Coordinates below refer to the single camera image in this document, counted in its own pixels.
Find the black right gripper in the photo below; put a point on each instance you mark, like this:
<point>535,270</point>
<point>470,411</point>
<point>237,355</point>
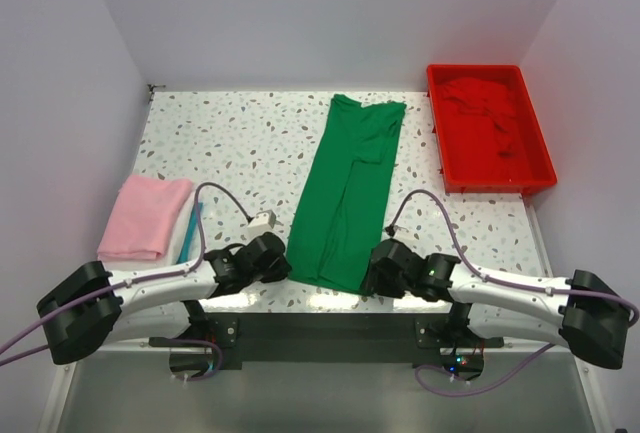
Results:
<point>374,284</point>

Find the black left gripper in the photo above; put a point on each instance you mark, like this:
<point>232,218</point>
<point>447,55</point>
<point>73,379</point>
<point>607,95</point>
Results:
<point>281,271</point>

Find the green t shirt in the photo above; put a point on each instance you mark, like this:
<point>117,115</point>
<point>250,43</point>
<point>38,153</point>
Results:
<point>340,214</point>

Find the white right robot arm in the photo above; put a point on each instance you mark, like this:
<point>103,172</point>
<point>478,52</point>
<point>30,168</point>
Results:
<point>581,313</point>

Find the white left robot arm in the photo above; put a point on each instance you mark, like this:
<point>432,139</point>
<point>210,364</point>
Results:
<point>95,306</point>

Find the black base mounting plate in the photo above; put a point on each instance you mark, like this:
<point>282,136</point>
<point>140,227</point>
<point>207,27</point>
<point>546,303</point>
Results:
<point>396,338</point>

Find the folded teal t shirt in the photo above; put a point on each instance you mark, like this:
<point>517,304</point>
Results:
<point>190,232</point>

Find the folded white t shirt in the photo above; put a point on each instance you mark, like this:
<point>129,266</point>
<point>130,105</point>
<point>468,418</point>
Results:
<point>177,235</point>

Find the folded pink t shirt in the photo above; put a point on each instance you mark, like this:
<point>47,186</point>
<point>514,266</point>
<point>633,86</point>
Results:
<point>143,218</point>

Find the red t shirt in bin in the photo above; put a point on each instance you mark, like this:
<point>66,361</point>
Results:
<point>480,130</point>

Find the red plastic bin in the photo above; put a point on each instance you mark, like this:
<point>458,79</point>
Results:
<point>540,174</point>

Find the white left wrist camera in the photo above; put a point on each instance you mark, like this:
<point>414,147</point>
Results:
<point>262,222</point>

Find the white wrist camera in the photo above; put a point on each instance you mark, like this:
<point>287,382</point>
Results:
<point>398,233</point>
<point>262,222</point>

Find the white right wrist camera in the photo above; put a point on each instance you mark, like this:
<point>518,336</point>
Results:
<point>398,233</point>

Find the aluminium frame rail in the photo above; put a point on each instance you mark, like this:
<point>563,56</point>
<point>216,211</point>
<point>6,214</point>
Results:
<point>313,304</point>

